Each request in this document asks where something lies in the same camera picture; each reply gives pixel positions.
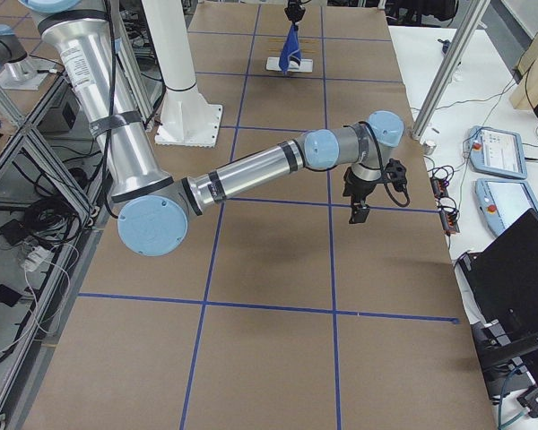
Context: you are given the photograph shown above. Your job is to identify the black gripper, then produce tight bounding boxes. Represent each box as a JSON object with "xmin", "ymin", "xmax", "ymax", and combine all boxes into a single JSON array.
[
  {"xmin": 343, "ymin": 168, "xmax": 378, "ymax": 224},
  {"xmin": 284, "ymin": 0, "xmax": 306, "ymax": 22}
]

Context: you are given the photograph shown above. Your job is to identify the blue towel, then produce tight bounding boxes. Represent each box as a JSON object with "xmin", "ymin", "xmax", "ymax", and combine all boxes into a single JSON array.
[{"xmin": 278, "ymin": 24, "xmax": 302, "ymax": 73}]

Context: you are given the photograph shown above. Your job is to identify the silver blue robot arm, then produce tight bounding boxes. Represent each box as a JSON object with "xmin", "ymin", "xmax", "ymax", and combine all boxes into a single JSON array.
[{"xmin": 27, "ymin": 1, "xmax": 407, "ymax": 256}]

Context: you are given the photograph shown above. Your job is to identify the black usb hub upper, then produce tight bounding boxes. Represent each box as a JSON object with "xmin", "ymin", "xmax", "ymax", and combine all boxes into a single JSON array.
[{"xmin": 430, "ymin": 177, "xmax": 448, "ymax": 199}]

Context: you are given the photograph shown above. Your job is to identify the small silver cylinder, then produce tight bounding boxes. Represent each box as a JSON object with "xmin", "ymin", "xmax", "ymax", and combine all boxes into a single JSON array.
[{"xmin": 422, "ymin": 140, "xmax": 437, "ymax": 156}]

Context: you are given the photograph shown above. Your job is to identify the lower teach pendant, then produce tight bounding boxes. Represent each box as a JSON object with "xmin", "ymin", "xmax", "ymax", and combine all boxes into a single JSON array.
[{"xmin": 475, "ymin": 178, "xmax": 538, "ymax": 237}]

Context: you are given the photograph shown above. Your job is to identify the teach pendant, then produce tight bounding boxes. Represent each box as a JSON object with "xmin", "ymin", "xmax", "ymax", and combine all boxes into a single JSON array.
[
  {"xmin": 465, "ymin": 125, "xmax": 527, "ymax": 179},
  {"xmin": 475, "ymin": 178, "xmax": 538, "ymax": 237}
]

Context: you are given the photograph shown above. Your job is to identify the upper teach pendant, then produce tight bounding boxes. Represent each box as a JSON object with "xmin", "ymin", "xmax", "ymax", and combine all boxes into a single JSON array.
[{"xmin": 465, "ymin": 125, "xmax": 527, "ymax": 179}]

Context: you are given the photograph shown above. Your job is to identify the black laptop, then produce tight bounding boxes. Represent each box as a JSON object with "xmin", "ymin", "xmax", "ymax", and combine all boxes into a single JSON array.
[{"xmin": 461, "ymin": 209, "xmax": 538, "ymax": 335}]

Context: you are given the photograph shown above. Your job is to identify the black monitor stand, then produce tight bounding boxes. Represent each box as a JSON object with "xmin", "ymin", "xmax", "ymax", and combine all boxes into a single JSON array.
[{"xmin": 471, "ymin": 322, "xmax": 538, "ymax": 403}]

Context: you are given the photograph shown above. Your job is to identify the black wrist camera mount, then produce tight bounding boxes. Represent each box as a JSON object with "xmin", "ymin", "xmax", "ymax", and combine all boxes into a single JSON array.
[{"xmin": 385, "ymin": 159, "xmax": 408, "ymax": 193}]

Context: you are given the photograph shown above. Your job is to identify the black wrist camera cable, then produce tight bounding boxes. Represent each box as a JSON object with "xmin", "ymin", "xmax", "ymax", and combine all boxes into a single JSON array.
[{"xmin": 362, "ymin": 125, "xmax": 412, "ymax": 208}]

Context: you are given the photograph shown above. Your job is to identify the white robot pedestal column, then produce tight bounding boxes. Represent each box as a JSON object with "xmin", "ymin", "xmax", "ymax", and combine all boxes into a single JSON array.
[{"xmin": 143, "ymin": 0, "xmax": 223, "ymax": 148}]

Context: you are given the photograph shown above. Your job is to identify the aluminium frame post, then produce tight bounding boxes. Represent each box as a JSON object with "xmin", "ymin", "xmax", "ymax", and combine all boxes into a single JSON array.
[{"xmin": 411, "ymin": 0, "xmax": 490, "ymax": 141}]

